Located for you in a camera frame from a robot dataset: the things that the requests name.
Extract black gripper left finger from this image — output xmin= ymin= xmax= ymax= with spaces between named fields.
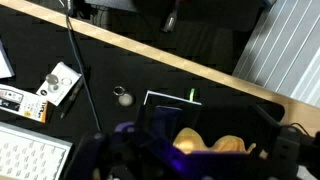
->
xmin=63 ymin=131 xmax=111 ymax=180

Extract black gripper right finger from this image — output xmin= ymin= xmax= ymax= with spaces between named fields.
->
xmin=255 ymin=105 xmax=303 ymax=180

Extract small silver round disc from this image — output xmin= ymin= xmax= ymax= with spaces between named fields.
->
xmin=45 ymin=73 xmax=60 ymax=85

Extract black pen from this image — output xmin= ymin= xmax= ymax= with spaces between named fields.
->
xmin=59 ymin=75 xmax=85 ymax=120

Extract orange white black package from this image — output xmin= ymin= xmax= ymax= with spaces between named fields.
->
xmin=0 ymin=83 xmax=50 ymax=124

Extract small white AirTag box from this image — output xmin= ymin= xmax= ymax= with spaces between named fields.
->
xmin=35 ymin=61 xmax=83 ymax=107

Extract navy blue booklet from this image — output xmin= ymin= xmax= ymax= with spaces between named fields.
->
xmin=155 ymin=105 xmax=183 ymax=142

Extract yellow cloth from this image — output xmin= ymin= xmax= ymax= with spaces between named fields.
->
xmin=172 ymin=127 xmax=258 ymax=156

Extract black desk mat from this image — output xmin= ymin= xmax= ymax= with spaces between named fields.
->
xmin=0 ymin=6 xmax=286 ymax=180

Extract black notebook white pages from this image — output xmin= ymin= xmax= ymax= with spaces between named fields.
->
xmin=143 ymin=89 xmax=203 ymax=116

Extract green bookmark ribbon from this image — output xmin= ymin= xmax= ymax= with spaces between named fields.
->
xmin=188 ymin=87 xmax=196 ymax=103

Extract white ribbed radiator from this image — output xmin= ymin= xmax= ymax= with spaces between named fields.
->
xmin=232 ymin=0 xmax=320 ymax=108

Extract white AirTag paper sleeve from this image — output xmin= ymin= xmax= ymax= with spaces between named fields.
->
xmin=0 ymin=39 xmax=15 ymax=80

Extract dark braided cable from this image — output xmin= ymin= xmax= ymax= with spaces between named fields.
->
xmin=64 ymin=13 xmax=102 ymax=132

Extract grey cable plug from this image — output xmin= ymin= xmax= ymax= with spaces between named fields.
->
xmin=162 ymin=0 xmax=183 ymax=33

